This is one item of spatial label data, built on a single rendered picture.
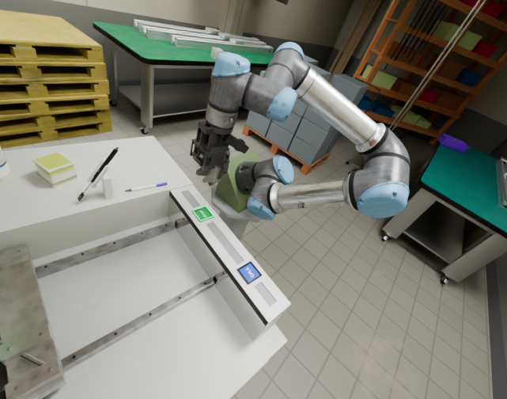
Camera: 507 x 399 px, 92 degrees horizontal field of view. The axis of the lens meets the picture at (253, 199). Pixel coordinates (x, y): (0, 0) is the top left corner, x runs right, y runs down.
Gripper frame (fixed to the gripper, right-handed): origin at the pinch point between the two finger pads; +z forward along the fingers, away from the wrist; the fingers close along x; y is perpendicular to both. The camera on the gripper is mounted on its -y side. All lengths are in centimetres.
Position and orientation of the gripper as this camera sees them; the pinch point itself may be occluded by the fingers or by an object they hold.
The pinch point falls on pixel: (212, 181)
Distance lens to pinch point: 77.4
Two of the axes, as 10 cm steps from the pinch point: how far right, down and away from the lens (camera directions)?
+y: -7.3, 2.6, -6.3
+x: 6.2, 6.4, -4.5
